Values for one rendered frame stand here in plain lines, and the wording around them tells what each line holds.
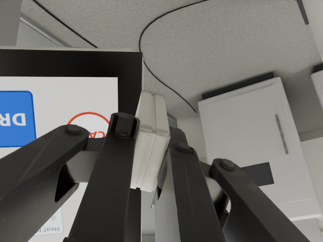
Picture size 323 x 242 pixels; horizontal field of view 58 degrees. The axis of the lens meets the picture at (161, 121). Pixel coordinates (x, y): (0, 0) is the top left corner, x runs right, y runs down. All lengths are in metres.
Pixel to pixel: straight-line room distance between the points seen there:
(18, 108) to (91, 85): 0.06
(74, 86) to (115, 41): 1.48
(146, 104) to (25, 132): 0.13
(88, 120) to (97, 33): 1.44
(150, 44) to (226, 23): 0.44
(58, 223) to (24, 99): 0.11
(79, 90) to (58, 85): 0.02
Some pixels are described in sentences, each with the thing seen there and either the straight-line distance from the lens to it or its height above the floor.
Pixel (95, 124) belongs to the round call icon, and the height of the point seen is 1.01.
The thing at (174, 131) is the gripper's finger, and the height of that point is 1.05.
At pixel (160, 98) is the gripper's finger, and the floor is 1.03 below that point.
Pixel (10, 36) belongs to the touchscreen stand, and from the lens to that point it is 0.53.
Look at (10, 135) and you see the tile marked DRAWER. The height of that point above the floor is 1.01.
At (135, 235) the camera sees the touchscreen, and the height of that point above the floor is 1.09.
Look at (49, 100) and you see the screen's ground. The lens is 0.25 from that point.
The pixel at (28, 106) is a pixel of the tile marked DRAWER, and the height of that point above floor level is 1.00.
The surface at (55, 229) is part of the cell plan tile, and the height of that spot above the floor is 1.08.
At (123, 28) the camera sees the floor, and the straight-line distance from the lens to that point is 1.65.
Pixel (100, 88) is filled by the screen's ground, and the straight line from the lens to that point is 0.24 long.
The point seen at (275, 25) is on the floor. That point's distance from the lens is 1.85.
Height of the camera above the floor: 1.11
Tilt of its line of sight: 25 degrees down
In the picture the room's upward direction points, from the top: 174 degrees clockwise
